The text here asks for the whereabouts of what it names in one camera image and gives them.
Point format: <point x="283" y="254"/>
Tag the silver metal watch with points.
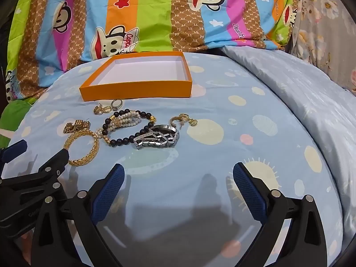
<point x="158" y="139"/>

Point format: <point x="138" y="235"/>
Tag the gold dangling disc earring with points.
<point x="192" y="122"/>

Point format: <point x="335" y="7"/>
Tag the grey floral pillow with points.
<point x="325" y="19"/>

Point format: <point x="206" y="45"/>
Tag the orange shallow cardboard box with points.
<point x="133" y="90"/>

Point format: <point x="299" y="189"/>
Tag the light blue planet-print sheet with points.
<point x="211" y="111"/>

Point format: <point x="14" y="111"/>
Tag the grey-blue quilt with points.
<point x="292" y="89"/>

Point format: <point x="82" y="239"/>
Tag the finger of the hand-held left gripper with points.
<point x="14" y="149"/>
<point x="54" y="164"/>

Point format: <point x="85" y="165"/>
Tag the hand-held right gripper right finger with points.
<point x="250" y="190"/>

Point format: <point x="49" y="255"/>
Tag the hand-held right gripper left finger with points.
<point x="110" y="193"/>

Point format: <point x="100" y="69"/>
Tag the gold white-stone earring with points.
<point x="97" y="110"/>

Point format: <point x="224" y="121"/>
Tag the gold pearl hoop earring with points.
<point x="105" y="109"/>

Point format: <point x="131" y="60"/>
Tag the green cloth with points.
<point x="14" y="116"/>

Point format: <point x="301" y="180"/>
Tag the gold braided bangle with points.
<point x="95" y="148"/>

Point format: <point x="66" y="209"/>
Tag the gold link watch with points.
<point x="75" y="126"/>

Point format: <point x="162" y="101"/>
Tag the striped monkey-print blanket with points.
<point x="153" y="11"/>

